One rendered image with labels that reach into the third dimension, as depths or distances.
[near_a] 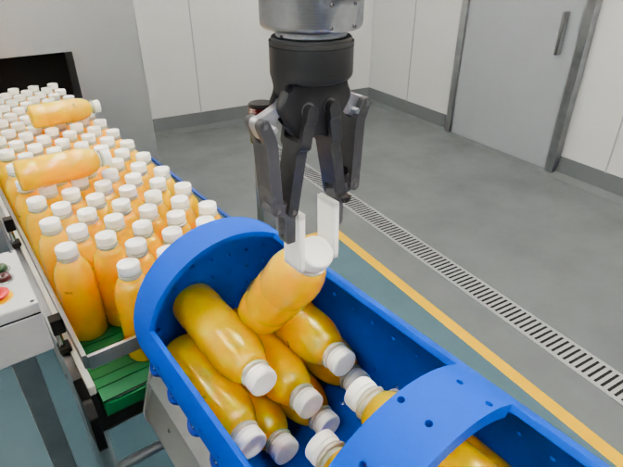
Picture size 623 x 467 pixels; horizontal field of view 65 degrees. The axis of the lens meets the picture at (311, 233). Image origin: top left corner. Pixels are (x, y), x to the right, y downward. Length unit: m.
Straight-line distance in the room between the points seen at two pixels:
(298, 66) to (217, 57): 4.80
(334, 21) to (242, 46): 4.90
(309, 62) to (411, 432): 0.32
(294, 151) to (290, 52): 0.09
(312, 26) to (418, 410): 0.33
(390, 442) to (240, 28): 4.99
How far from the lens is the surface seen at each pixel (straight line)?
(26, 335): 0.93
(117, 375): 1.02
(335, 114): 0.47
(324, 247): 0.54
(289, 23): 0.42
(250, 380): 0.64
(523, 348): 2.51
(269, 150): 0.44
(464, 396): 0.49
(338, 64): 0.44
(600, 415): 2.35
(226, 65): 5.27
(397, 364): 0.73
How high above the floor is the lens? 1.59
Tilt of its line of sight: 30 degrees down
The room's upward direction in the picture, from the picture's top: straight up
